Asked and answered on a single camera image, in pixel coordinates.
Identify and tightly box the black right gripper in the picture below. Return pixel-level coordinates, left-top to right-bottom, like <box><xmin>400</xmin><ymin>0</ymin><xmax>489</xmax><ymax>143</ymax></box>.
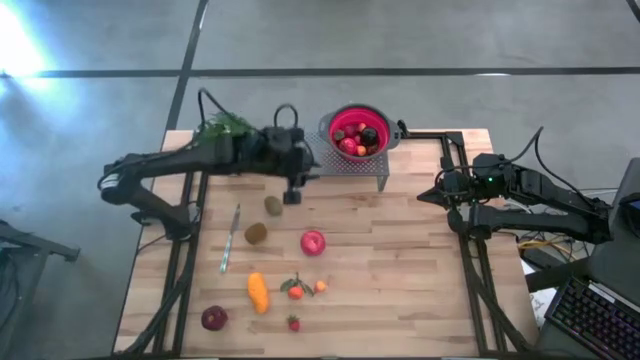
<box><xmin>417</xmin><ymin>154</ymin><xmax>509</xmax><ymax>235</ymax></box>

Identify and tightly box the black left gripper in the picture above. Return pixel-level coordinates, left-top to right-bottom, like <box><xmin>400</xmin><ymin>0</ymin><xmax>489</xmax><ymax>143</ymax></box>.
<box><xmin>234</xmin><ymin>127</ymin><xmax>321</xmax><ymax>205</ymax></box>

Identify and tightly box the brown-green toy kiwi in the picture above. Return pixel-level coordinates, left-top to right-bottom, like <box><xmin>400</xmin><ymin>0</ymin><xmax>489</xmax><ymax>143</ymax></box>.
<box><xmin>244</xmin><ymin>222</ymin><xmax>269</xmax><ymax>246</ymax></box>
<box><xmin>264</xmin><ymin>195</ymin><xmax>285</xmax><ymax>217</ymax></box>

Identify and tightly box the big bright red apple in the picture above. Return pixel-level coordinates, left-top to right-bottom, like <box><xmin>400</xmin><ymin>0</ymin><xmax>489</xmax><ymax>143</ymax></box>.
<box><xmin>300</xmin><ymin>229</ymin><xmax>328</xmax><ymax>257</ymax></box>

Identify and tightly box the orange toy fruit with leaves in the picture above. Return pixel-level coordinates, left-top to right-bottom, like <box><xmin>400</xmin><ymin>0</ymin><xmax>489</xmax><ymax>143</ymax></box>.
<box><xmin>279</xmin><ymin>272</ymin><xmax>315</xmax><ymax>302</ymax></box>

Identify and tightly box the dark red toy apple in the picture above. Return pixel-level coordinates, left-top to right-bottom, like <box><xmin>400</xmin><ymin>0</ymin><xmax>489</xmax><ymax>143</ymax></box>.
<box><xmin>200</xmin><ymin>305</ymin><xmax>230</xmax><ymax>332</ymax></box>

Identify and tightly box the grey perforated metal stand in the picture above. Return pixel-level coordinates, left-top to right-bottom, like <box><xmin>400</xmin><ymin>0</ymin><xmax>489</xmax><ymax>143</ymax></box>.
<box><xmin>299</xmin><ymin>127</ymin><xmax>391</xmax><ymax>192</ymax></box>

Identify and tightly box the red colander bowl grey rim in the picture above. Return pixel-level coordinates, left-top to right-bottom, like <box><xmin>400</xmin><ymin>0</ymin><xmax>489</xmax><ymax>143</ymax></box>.
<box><xmin>318</xmin><ymin>103</ymin><xmax>403</xmax><ymax>164</ymax></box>

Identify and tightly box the green potted plant white pot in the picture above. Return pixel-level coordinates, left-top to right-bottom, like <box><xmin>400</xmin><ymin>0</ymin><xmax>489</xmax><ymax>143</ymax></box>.
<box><xmin>194</xmin><ymin>110</ymin><xmax>256</xmax><ymax>146</ymax></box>

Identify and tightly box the silver table knife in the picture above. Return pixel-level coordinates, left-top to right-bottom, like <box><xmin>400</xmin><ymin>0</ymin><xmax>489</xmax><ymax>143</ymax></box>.
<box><xmin>219</xmin><ymin>203</ymin><xmax>242</xmax><ymax>274</ymax></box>

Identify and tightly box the white paper sheet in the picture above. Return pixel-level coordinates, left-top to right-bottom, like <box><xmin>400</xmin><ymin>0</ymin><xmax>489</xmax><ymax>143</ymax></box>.
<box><xmin>522</xmin><ymin>259</ymin><xmax>557</xmax><ymax>329</ymax></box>

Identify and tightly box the dark grey laptop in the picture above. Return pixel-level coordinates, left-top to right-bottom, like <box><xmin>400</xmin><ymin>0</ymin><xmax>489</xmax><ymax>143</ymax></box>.
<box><xmin>584</xmin><ymin>157</ymin><xmax>640</xmax><ymax>307</ymax></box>

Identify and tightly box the black backlit keyboard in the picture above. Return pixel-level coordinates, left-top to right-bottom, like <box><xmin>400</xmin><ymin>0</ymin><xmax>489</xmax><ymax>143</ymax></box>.
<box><xmin>543</xmin><ymin>273</ymin><xmax>640</xmax><ymax>360</ymax></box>

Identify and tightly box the black aluminium table frame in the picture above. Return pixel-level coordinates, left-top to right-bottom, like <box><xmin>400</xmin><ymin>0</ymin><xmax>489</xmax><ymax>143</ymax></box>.
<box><xmin>113</xmin><ymin>130</ymin><xmax>539</xmax><ymax>357</ymax></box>

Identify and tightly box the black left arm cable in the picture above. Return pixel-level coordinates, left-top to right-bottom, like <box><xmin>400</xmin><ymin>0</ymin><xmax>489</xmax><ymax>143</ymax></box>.
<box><xmin>197</xmin><ymin>87</ymin><xmax>300</xmax><ymax>134</ymax></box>

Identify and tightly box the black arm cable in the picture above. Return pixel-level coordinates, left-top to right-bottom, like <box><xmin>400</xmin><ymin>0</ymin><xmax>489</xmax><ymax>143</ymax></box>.
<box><xmin>197</xmin><ymin>87</ymin><xmax>300</xmax><ymax>134</ymax></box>
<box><xmin>434</xmin><ymin>126</ymin><xmax>614</xmax><ymax>211</ymax></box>

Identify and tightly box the yellow cable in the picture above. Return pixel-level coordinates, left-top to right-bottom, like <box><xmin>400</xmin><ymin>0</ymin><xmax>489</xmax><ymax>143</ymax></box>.
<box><xmin>517</xmin><ymin>238</ymin><xmax>569</xmax><ymax>252</ymax></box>

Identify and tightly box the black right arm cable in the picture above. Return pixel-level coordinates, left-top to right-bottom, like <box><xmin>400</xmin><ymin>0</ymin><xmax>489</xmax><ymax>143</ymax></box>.
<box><xmin>434</xmin><ymin>126</ymin><xmax>614</xmax><ymax>211</ymax></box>

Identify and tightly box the white cable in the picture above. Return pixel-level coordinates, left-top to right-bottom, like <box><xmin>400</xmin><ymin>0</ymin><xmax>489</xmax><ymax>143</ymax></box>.
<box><xmin>574</xmin><ymin>187</ymin><xmax>621</xmax><ymax>200</ymax></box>

